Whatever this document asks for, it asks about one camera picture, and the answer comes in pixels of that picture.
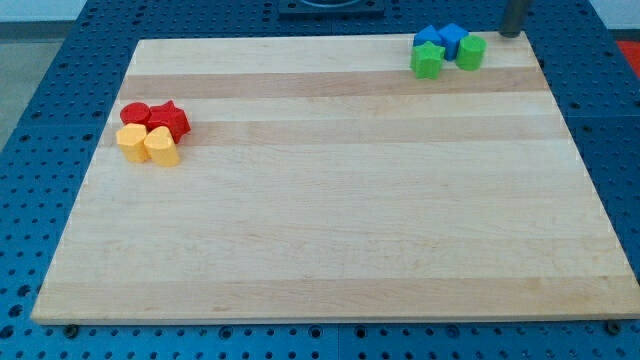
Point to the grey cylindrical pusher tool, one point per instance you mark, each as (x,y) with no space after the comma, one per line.
(514,17)

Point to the blue cube block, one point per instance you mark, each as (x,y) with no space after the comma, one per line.
(451,35)

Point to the green cylinder block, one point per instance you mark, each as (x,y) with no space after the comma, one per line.
(470,54)

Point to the blue block left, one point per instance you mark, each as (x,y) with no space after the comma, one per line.
(427,34)

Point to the light wooden board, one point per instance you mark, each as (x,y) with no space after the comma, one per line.
(322,181)

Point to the red star block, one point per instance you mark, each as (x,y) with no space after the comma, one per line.
(170,116)

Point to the yellow heart block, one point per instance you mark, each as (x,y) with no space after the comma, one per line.
(161,147)

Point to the red cylinder block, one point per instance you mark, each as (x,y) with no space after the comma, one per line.
(135,113)

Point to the yellow hexagon block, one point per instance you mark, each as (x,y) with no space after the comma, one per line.
(130,140)

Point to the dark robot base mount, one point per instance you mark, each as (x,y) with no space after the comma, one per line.
(296,9)

